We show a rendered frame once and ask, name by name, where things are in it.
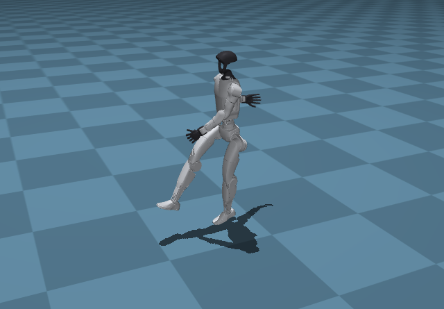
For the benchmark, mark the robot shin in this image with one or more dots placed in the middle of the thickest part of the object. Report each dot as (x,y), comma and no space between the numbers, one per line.
(185,178)
(228,194)

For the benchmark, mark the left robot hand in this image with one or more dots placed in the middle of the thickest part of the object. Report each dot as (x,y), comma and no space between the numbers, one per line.
(194,135)

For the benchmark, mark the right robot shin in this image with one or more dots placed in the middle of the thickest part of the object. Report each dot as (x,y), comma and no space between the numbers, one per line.
(185,178)

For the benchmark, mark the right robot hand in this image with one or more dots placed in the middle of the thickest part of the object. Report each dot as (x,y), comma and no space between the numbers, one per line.
(250,99)

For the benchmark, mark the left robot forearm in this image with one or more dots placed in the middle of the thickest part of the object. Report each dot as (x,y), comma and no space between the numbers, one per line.
(215,121)

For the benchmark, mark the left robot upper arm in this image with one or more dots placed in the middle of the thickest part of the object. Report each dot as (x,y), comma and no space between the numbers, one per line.
(234,92)

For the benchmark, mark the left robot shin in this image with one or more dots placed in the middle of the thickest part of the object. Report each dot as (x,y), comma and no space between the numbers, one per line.
(228,194)

